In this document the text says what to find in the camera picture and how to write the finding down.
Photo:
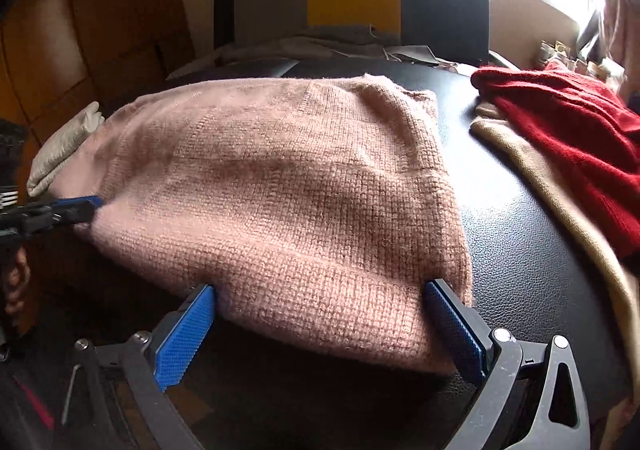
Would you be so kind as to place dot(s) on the person's left hand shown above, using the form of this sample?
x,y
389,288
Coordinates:
x,y
17,280

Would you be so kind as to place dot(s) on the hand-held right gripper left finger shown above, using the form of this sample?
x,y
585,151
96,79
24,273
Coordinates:
x,y
185,335

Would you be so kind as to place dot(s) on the white ribbed cloth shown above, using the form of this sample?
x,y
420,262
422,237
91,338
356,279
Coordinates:
x,y
60,145

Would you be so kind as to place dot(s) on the grey cloth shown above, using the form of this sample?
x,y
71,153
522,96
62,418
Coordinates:
x,y
320,42

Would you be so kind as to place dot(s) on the pink knit sweater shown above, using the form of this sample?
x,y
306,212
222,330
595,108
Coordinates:
x,y
280,200

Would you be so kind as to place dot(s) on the brown wooden wardrobe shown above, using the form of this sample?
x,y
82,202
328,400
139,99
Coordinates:
x,y
75,30

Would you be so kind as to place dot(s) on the red knit sweater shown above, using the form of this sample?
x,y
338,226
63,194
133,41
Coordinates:
x,y
565,115

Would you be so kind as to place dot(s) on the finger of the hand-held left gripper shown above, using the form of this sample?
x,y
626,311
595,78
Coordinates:
x,y
75,220
77,203

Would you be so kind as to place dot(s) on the black padded backrest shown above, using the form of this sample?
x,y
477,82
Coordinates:
x,y
227,5

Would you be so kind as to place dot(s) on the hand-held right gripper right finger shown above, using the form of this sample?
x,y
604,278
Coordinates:
x,y
455,330

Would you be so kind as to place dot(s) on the beige knit sweater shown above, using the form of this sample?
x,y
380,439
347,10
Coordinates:
x,y
550,180

